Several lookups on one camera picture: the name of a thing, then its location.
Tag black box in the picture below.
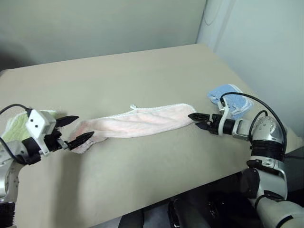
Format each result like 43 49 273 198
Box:
283 144 304 203

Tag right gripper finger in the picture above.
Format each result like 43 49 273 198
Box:
188 113 211 122
195 121 212 133

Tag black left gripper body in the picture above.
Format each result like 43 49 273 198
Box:
43 126 70 153

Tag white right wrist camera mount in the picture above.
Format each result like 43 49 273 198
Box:
217 99 233 136

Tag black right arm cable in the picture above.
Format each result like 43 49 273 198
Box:
219 93 288 158

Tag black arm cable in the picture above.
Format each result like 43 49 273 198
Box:
0 103 32 164
219 93 288 158

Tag large dark glossy rounded shape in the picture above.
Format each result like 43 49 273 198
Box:
167 196 229 228

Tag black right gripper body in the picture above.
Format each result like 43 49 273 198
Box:
208 114 223 136

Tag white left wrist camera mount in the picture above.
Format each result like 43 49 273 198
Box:
25 109 57 157

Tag green folded towel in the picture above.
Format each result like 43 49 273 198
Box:
0 109 59 152

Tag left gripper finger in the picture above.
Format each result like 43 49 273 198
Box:
67 131 95 151
56 115 80 128

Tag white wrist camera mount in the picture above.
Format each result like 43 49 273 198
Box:
25 109 57 157
217 99 233 136

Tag pink towel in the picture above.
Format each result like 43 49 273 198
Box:
69 102 197 155

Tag blue folded towel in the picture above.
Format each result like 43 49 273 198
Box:
207 83 253 120

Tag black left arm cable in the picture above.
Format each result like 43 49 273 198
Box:
0 103 32 164

